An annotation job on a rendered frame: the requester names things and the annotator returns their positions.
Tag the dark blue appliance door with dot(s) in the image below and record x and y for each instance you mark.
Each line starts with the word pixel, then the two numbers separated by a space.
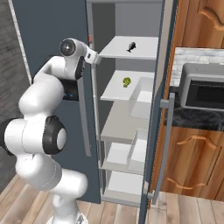
pixel 159 73
pixel 49 23

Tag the grey freezer shelf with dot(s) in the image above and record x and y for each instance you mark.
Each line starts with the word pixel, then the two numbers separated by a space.
pixel 119 125

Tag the wooden base cupboard door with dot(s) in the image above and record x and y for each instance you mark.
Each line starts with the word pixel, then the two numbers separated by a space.
pixel 192 163

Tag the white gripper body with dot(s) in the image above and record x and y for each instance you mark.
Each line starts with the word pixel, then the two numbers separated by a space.
pixel 92 56

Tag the black frozen fish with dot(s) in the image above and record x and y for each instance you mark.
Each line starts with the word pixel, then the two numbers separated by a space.
pixel 131 46

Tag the grey fridge freezer cabinet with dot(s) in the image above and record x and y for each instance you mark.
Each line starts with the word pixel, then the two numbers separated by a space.
pixel 105 23

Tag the green broccoli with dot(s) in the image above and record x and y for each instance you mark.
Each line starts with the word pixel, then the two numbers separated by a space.
pixel 126 82

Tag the wooden wall cupboard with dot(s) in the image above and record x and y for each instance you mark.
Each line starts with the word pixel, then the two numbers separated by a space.
pixel 201 23

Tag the white freezer shelf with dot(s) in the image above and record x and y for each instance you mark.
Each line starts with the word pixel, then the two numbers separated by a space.
pixel 116 90
pixel 116 49

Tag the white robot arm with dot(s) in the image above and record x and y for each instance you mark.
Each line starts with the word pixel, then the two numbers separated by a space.
pixel 35 116

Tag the translucent white door bin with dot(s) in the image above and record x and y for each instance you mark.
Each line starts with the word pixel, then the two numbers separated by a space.
pixel 139 151
pixel 143 99

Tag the grey microwave oven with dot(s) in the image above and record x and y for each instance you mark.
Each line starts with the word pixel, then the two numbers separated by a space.
pixel 201 87

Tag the white freezer drawer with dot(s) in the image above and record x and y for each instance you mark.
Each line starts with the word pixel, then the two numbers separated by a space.
pixel 118 153
pixel 125 182

